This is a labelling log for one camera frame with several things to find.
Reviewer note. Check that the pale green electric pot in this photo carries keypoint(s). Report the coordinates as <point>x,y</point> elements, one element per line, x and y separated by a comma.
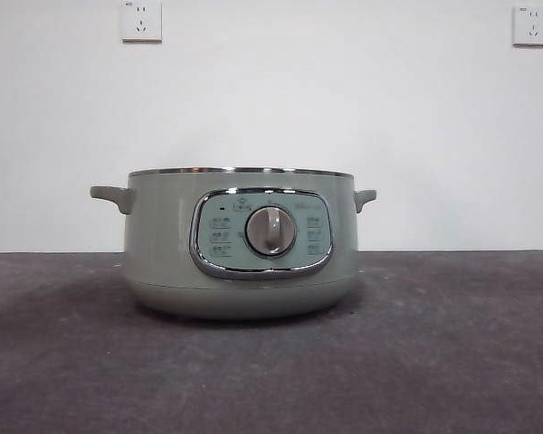
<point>163,253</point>

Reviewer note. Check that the white wall socket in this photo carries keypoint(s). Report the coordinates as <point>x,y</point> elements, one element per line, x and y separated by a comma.
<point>141,20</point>
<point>531,26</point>

